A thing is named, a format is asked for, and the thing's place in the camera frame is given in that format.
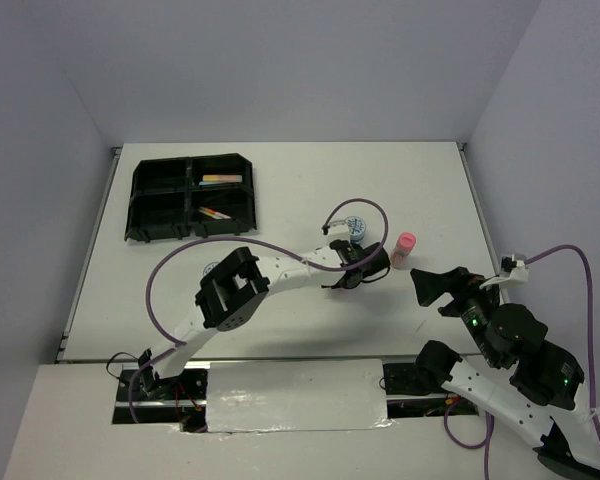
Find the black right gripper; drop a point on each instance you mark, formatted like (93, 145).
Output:
(458, 281)

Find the blue-capped glue stick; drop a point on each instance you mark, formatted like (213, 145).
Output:
(213, 183)

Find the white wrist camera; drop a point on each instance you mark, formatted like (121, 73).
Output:
(513, 272)
(336, 230)

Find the blue paint jar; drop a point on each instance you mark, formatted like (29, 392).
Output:
(357, 228)
(208, 268)

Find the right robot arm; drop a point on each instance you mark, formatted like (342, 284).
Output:
(547, 402)

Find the blue paint jar right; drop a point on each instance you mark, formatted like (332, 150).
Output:
(357, 228)

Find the black four-compartment organizer tray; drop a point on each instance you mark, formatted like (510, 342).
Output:
(164, 198)

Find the silver foil-covered panel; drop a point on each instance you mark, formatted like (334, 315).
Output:
(295, 396)

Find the pink-capped glitter bottle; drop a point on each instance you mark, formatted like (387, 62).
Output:
(402, 250)

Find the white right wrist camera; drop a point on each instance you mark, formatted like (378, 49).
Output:
(513, 272)

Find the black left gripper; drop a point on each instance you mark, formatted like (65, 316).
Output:
(333, 285)

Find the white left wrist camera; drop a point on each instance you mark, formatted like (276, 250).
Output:
(336, 230)

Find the thin orange highlighter pen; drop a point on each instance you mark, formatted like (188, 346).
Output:
(224, 216)

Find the orange-capped pink glue stick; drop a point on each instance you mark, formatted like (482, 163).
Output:
(228, 178)

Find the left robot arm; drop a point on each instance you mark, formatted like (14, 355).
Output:
(231, 292)

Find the blue paint jar left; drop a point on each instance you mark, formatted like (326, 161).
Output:
(208, 268)

